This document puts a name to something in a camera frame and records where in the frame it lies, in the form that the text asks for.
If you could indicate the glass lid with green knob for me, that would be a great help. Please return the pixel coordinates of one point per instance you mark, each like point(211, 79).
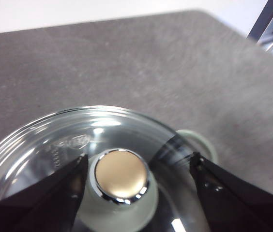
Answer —
point(120, 174)

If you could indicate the pale green electric cooking pot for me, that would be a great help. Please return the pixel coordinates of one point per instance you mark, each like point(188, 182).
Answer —
point(205, 142)

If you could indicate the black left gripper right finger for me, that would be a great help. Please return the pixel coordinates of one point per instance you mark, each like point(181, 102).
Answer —
point(235, 205)

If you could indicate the silver metal frame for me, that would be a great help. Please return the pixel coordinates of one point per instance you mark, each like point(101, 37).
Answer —
point(272, 21)

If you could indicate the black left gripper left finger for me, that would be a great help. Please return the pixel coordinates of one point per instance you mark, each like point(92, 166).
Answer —
point(42, 205)

